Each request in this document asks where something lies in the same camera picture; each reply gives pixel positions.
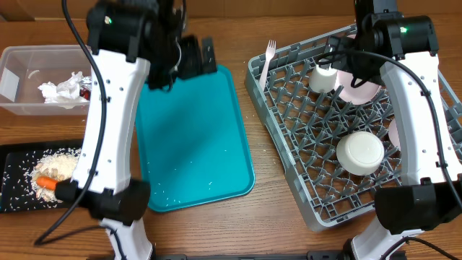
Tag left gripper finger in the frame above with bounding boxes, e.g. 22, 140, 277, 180
201, 37, 217, 74
178, 35, 202, 79

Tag white paper cup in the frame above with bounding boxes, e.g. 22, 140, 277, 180
309, 65, 338, 93

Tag white plastic fork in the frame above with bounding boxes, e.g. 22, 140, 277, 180
259, 40, 276, 91

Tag pink bowl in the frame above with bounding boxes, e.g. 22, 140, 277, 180
388, 119, 401, 150

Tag red snack wrapper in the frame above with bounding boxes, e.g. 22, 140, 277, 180
79, 77, 92, 100

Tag white bowl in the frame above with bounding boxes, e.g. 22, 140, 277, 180
336, 131, 385, 176

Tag torn white tissue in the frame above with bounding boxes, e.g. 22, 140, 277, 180
38, 82, 87, 109

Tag orange carrot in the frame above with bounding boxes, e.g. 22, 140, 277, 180
35, 176, 58, 191

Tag rice and peanut shells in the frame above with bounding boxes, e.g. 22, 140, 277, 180
1, 147, 82, 210

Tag large pink plate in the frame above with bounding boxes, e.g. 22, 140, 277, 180
334, 71, 380, 105

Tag white napkin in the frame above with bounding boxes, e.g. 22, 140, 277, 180
56, 71, 87, 103

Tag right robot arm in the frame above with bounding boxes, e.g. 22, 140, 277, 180
316, 1, 461, 259

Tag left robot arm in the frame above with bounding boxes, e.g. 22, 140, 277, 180
55, 1, 217, 259

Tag grey dishwasher rack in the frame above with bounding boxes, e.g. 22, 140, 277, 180
244, 23, 462, 233

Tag black waste tray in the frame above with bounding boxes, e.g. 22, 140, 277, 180
1, 139, 83, 213

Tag teal plastic serving tray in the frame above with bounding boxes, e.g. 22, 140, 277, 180
136, 65, 256, 212

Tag clear plastic bin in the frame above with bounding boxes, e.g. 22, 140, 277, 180
1, 45, 91, 116

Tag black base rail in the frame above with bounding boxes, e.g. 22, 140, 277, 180
156, 251, 341, 260

